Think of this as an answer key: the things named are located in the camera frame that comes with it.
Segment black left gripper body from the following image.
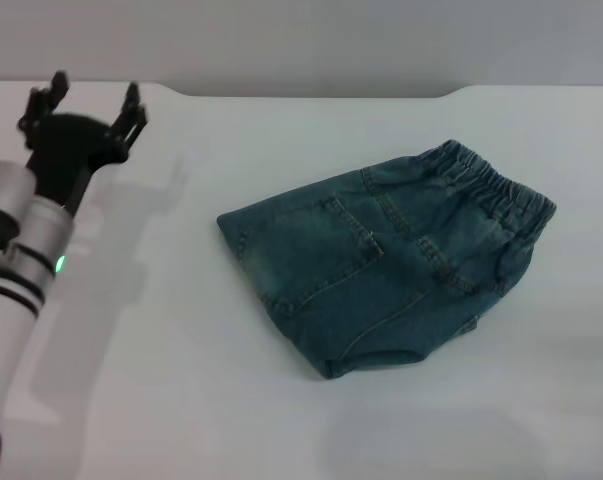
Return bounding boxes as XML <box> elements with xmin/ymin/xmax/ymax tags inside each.
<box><xmin>24</xmin><ymin>112</ymin><xmax>133</xmax><ymax>219</ymax></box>

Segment blue denim shorts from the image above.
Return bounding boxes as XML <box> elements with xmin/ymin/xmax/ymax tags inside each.
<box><xmin>215</xmin><ymin>138</ymin><xmax>558</xmax><ymax>382</ymax></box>

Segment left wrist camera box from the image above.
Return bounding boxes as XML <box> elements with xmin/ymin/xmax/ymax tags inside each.
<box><xmin>0</xmin><ymin>157</ymin><xmax>36</xmax><ymax>252</ymax></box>

